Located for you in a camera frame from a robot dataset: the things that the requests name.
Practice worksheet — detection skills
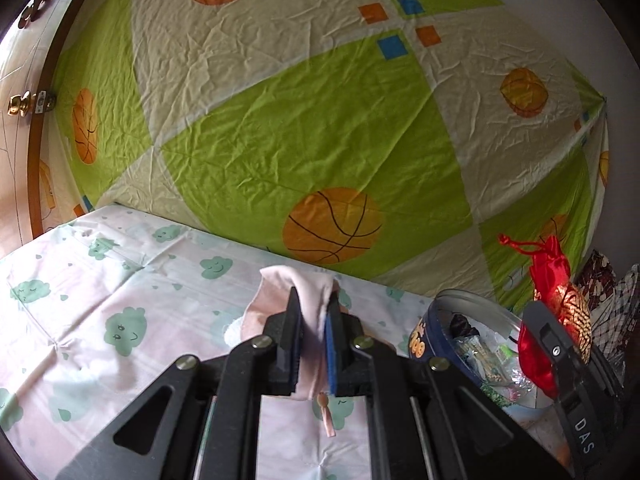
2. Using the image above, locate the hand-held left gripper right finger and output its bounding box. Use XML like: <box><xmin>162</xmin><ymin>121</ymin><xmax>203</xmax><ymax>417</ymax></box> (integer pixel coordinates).
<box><xmin>324</xmin><ymin>290</ymin><xmax>571</xmax><ymax>480</ymax></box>

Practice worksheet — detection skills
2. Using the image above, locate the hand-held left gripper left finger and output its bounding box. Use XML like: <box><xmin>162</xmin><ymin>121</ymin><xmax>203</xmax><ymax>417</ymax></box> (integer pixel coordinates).
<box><xmin>57</xmin><ymin>285</ymin><xmax>303</xmax><ymax>480</ymax></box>

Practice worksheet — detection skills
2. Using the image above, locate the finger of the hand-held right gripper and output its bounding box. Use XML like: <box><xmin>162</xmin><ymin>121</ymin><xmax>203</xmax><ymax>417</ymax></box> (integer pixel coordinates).
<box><xmin>521</xmin><ymin>300</ymin><xmax>593</xmax><ymax>405</ymax></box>

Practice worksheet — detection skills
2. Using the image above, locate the pink satin pouch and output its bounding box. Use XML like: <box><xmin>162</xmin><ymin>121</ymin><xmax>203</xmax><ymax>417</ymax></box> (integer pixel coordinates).
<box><xmin>240</xmin><ymin>265</ymin><xmax>347</xmax><ymax>438</ymax></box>

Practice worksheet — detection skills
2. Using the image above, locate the clear plastic packet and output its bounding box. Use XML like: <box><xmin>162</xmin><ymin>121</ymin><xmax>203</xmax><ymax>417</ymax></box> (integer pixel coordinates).
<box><xmin>454</xmin><ymin>335</ymin><xmax>523</xmax><ymax>388</ymax></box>

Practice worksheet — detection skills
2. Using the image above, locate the red drawstring pouch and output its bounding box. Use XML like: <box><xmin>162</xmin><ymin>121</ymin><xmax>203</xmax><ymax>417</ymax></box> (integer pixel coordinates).
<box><xmin>498</xmin><ymin>232</ymin><xmax>595</xmax><ymax>402</ymax></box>

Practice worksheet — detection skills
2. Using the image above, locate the round metal tin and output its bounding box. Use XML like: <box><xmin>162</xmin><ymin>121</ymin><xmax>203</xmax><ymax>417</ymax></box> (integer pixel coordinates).
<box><xmin>407</xmin><ymin>288</ymin><xmax>568</xmax><ymax>413</ymax></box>

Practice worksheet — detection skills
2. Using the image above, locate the purple scrunchie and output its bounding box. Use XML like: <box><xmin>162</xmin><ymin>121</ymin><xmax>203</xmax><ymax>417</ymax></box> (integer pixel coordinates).
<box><xmin>449</xmin><ymin>312</ymin><xmax>482</xmax><ymax>339</ymax></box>

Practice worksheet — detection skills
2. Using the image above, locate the brown patterned cloth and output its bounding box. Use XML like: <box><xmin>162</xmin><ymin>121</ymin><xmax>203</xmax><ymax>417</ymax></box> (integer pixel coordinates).
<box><xmin>574</xmin><ymin>247</ymin><xmax>640</xmax><ymax>378</ymax></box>

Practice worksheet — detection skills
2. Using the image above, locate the cloud print bed sheet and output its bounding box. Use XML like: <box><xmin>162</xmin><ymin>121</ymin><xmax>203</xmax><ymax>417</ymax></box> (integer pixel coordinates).
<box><xmin>0</xmin><ymin>202</ymin><xmax>566</xmax><ymax>480</ymax></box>

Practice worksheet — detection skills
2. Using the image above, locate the basketball print hanging sheet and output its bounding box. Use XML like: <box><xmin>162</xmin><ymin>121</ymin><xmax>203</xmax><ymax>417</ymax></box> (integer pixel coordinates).
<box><xmin>37</xmin><ymin>0</ymin><xmax>611</xmax><ymax>311</ymax></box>

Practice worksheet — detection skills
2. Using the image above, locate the wooden door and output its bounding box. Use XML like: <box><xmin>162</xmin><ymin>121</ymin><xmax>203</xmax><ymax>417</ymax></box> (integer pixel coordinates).
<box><xmin>0</xmin><ymin>0</ymin><xmax>118</xmax><ymax>261</ymax></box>

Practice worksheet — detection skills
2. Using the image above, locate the brass door knob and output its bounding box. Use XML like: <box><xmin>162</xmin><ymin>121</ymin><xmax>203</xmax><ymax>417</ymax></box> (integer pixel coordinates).
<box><xmin>7</xmin><ymin>90</ymin><xmax>56</xmax><ymax>118</ymax></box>

